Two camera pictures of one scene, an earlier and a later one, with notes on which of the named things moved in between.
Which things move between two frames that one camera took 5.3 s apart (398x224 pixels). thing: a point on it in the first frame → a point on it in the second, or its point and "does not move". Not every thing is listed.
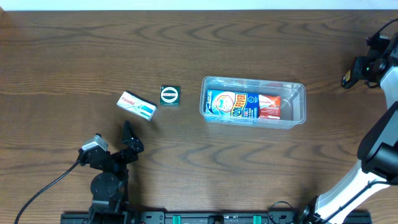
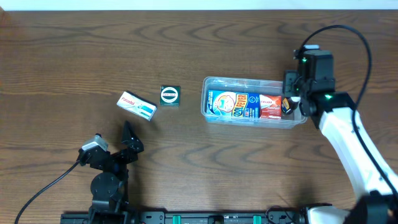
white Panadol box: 137,105 does not move
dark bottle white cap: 348,79 → 290,104
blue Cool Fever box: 232,104 does not move
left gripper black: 125,154 does not move
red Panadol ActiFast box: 269,106 does not move
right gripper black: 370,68 → 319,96
